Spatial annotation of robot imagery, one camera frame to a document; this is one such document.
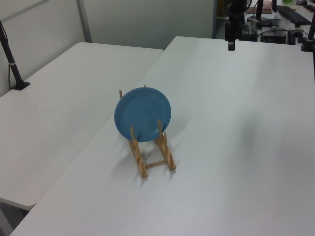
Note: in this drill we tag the wooden plate rack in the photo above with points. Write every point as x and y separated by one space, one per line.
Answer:
140 161

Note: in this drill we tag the grey partition frame post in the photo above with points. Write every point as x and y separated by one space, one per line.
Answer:
84 20

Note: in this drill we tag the black computer keyboard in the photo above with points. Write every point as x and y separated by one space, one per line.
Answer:
294 15

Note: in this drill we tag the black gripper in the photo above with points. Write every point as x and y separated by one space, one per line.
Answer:
230 30

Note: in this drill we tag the black upright pole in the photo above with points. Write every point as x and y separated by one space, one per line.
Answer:
259 9

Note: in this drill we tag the blue round plate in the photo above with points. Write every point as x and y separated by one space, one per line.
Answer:
140 115

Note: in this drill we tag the black electronics box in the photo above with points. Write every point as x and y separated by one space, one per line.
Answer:
273 36

